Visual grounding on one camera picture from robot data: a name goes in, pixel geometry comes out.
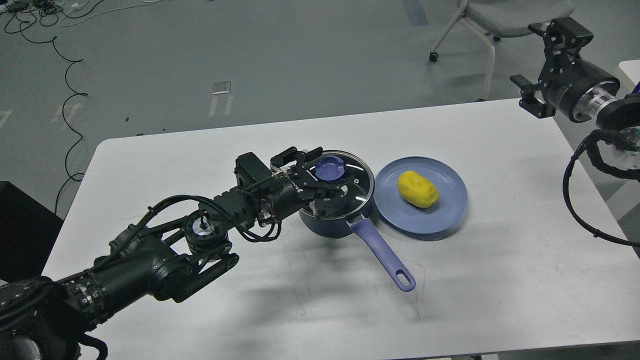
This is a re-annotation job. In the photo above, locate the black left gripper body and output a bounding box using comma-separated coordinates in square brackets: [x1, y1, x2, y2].
[270, 172, 317, 221]

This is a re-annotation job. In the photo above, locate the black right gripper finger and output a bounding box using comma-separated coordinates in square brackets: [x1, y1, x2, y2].
[528, 16, 594, 66]
[510, 74, 556, 119]

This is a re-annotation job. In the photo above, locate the white floor cable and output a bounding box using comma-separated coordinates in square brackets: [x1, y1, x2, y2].
[56, 0, 166, 29]

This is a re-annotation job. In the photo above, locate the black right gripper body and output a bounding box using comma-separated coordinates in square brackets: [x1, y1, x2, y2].
[537, 50, 621, 124]

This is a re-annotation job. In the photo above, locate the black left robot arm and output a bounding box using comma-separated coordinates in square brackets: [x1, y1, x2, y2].
[1, 146, 364, 360]

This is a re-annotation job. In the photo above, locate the black box at left edge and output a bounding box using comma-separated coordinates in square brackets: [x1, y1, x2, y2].
[0, 181, 63, 283]

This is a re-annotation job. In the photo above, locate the grey office chair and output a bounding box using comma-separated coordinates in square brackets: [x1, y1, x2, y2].
[429, 0, 576, 100]

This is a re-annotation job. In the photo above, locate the white side table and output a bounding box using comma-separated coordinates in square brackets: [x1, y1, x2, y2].
[614, 59, 640, 92]

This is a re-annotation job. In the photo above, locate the dark pot with purple handle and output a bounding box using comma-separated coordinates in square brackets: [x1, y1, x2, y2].
[299, 171, 416, 292]

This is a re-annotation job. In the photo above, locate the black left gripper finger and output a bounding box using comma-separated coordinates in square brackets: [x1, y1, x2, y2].
[270, 146, 323, 176]
[302, 177, 362, 220]

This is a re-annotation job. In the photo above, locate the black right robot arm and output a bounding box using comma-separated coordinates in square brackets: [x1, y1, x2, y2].
[510, 17, 640, 248]

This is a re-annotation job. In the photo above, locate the black floor cable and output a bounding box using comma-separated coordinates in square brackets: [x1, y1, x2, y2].
[0, 0, 106, 216]

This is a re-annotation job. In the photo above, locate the blue plate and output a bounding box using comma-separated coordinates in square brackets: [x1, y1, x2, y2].
[374, 156, 468, 235]

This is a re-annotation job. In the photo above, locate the yellow potato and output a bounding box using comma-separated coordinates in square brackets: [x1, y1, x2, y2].
[397, 170, 440, 208]

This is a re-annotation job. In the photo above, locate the glass lid with blue knob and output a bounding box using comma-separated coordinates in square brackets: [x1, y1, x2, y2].
[298, 150, 375, 220]

